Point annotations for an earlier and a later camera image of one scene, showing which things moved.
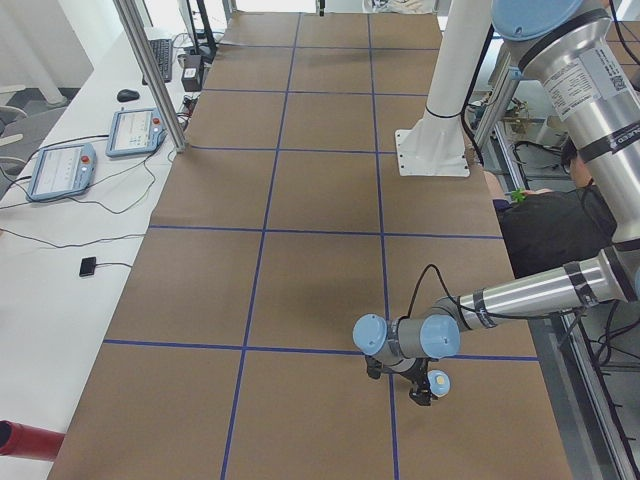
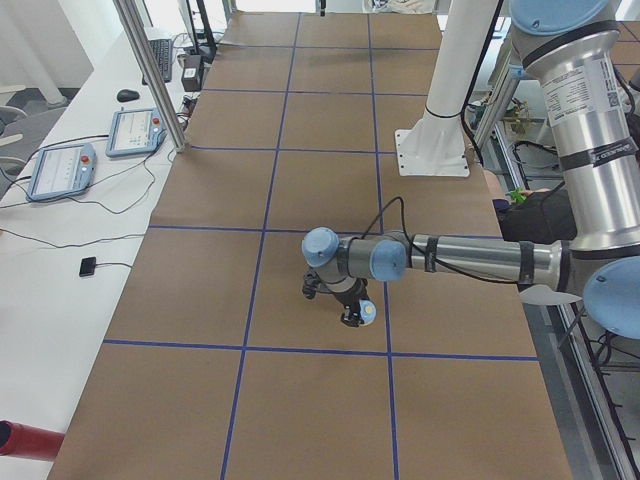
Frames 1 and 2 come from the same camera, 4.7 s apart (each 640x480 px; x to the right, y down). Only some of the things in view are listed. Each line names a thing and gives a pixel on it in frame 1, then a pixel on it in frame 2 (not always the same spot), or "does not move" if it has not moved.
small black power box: (192, 74) does not move
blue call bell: (439, 382) -> (368, 311)
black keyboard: (162, 52) does not move
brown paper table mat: (231, 353) does not move
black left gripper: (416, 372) -> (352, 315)
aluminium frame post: (141, 46) does not move
